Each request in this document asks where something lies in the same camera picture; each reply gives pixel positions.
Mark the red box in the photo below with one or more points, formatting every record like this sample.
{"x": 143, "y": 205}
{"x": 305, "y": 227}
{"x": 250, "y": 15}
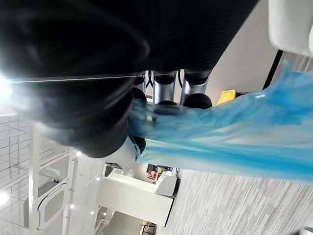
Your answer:
{"x": 153, "y": 176}

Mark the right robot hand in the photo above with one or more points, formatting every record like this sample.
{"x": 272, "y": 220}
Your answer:
{"x": 73, "y": 61}

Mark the white room divider frame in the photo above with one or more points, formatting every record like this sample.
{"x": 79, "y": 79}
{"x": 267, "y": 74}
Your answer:
{"x": 51, "y": 186}

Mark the blue plastic rubbish bag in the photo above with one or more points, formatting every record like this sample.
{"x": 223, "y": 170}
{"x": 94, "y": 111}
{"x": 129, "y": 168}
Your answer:
{"x": 220, "y": 137}

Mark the white partition counter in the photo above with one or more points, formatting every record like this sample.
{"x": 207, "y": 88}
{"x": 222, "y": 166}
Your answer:
{"x": 137, "y": 193}

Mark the yellow object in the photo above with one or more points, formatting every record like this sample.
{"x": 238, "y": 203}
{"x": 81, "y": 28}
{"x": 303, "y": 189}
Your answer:
{"x": 227, "y": 96}

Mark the white armchair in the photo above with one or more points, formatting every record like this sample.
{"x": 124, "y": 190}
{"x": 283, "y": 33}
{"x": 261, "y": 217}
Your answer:
{"x": 166, "y": 183}

